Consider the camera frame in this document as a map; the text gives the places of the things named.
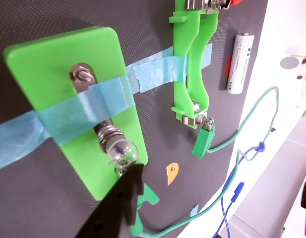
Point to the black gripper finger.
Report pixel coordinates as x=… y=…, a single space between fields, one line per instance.
x=110 y=205

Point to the white AA battery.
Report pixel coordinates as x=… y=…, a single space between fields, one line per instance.
x=239 y=64

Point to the green alligator clip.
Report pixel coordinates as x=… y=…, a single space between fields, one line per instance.
x=150 y=196
x=202 y=143

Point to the blue alligator clip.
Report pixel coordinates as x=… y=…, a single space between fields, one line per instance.
x=237 y=192

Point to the green bulb holder plate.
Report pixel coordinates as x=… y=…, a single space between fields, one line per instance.
x=51 y=64

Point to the green battery holder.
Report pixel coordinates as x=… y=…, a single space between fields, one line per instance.
x=180 y=62

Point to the red alligator clip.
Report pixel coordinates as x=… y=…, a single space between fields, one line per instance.
x=235 y=2

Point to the small clear light bulb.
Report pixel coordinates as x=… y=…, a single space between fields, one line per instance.
x=120 y=151

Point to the orange lightning sticker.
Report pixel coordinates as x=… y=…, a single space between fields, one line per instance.
x=172 y=173

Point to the tiny blue tape piece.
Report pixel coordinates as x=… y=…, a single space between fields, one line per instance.
x=194 y=211

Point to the long blue masking tape strip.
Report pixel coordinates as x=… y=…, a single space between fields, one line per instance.
x=18 y=134

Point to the metal contact strip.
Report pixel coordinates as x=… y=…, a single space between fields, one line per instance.
x=83 y=77

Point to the short blue masking tape strip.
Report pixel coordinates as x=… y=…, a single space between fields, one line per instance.
x=157 y=74

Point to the red round sticker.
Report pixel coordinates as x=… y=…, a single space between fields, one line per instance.
x=227 y=68

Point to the dark grey textured mat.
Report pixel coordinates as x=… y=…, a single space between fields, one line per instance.
x=56 y=19

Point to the grey round sticker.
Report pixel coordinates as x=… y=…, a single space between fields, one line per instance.
x=289 y=62

